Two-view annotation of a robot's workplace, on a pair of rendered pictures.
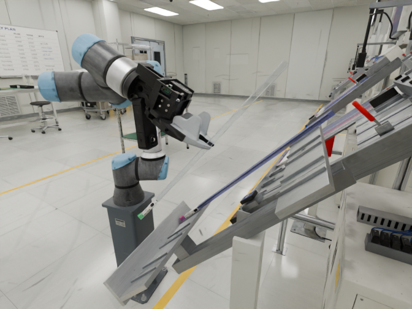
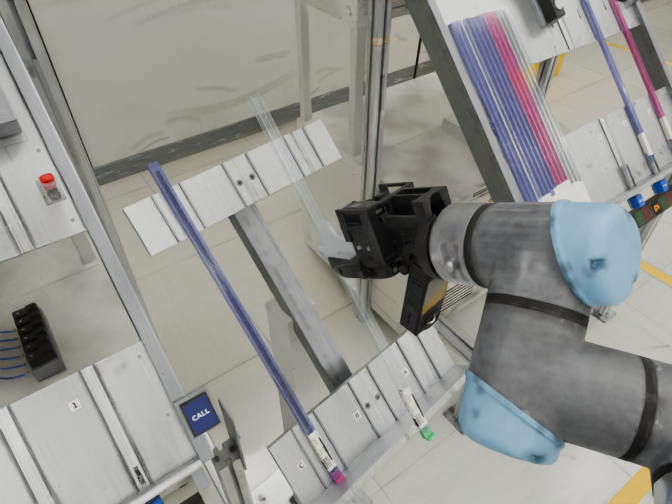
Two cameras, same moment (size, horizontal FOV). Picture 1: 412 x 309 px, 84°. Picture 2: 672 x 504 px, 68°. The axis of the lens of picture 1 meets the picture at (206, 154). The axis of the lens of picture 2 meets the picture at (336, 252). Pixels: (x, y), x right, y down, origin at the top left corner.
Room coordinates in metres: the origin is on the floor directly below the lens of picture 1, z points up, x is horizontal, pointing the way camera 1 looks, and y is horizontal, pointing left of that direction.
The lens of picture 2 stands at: (0.87, 0.19, 1.45)
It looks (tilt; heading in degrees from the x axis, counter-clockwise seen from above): 43 degrees down; 204
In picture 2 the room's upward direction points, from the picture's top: straight up
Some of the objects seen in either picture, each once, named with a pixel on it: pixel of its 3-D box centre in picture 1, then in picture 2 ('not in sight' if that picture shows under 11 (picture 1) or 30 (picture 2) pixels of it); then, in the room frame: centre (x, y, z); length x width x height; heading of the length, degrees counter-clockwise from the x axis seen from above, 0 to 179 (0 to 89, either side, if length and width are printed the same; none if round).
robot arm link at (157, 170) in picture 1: (149, 125); not in sight; (1.01, 0.25, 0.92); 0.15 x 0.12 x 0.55; 93
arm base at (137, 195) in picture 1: (127, 189); not in sight; (1.00, 0.39, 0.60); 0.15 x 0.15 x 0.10
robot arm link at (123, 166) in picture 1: (126, 168); not in sight; (1.00, 0.38, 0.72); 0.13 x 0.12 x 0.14; 93
